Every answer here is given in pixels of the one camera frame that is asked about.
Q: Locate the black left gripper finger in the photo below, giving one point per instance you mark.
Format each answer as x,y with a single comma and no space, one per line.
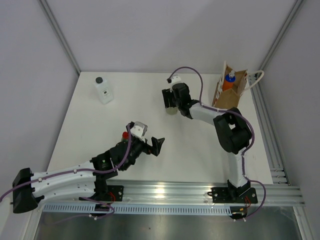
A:
153,150
157,142

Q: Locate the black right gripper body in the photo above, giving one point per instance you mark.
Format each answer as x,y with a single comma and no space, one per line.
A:
178,104

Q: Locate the dark green bottle red cap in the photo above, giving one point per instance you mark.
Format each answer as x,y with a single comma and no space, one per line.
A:
125,136

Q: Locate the orange bottle blue cap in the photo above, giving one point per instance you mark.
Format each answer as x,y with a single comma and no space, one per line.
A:
229,81

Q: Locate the clear bottle black cap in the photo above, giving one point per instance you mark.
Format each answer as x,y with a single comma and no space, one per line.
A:
104,91

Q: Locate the green bottle white cap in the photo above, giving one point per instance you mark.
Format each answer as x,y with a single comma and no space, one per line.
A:
171,110

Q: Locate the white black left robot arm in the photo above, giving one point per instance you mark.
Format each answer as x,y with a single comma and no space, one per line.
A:
87,180

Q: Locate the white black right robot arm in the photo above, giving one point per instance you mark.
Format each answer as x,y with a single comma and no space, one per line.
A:
235,134

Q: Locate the watermelon canvas tote bag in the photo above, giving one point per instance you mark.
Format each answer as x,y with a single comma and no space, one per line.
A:
244,82

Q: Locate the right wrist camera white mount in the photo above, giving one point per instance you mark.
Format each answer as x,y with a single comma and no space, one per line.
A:
173,80

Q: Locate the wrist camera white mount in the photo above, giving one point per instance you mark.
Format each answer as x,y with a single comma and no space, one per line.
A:
173,80
138,129

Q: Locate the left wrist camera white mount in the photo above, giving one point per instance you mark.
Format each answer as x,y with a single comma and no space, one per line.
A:
138,129

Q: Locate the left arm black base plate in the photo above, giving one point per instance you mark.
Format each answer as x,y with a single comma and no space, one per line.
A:
110,193

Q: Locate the aluminium mounting rail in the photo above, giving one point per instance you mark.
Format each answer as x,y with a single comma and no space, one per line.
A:
192,193

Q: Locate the white slotted cable duct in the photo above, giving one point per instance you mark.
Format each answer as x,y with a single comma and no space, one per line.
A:
146,209

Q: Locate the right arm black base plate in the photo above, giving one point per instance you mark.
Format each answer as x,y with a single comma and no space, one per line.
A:
226,195

